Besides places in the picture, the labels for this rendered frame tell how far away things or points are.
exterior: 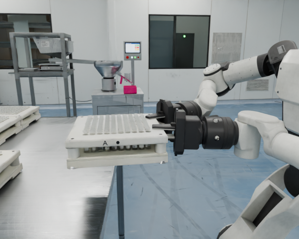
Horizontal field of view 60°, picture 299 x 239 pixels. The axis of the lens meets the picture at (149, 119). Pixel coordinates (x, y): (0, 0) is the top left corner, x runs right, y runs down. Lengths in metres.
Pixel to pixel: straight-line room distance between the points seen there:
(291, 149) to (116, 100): 2.69
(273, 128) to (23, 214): 0.64
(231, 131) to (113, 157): 0.30
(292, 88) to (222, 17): 5.58
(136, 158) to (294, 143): 0.35
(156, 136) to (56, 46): 3.46
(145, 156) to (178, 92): 5.57
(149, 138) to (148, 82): 5.41
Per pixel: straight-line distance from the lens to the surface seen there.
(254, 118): 0.69
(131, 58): 3.51
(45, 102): 6.24
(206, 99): 0.94
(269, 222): 0.98
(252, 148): 0.73
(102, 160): 0.64
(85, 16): 6.00
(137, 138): 0.63
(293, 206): 0.95
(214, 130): 0.68
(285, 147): 0.65
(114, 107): 3.18
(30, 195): 0.82
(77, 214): 0.71
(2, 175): 0.91
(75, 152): 0.65
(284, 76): 0.95
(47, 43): 4.03
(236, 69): 1.15
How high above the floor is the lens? 1.28
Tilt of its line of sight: 15 degrees down
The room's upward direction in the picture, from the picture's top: straight up
